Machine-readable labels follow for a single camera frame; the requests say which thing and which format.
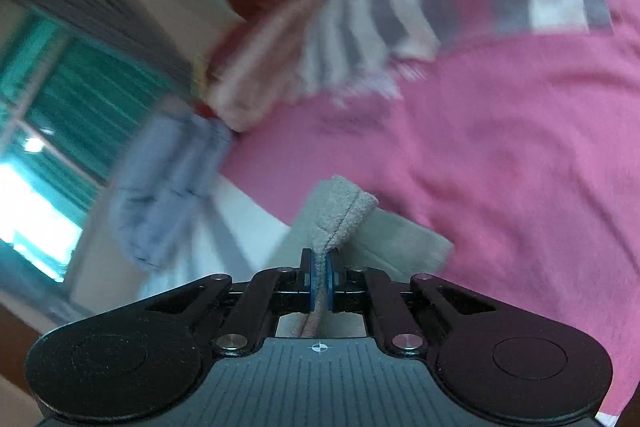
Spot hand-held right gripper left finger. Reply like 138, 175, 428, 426
144, 248, 321, 358

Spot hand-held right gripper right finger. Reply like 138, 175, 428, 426
324, 252, 497, 358

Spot grey pants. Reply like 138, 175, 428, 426
274, 175, 455, 339

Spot blue folded duvet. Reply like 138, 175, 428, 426
109, 109, 235, 272

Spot striped pink bed sheet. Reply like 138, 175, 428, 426
139, 0, 640, 427

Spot pink folded blanket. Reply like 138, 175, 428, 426
206, 0, 328, 134

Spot window with green glass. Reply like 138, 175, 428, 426
0, 7, 173, 284

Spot grey curtain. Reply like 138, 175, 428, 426
0, 0, 206, 82

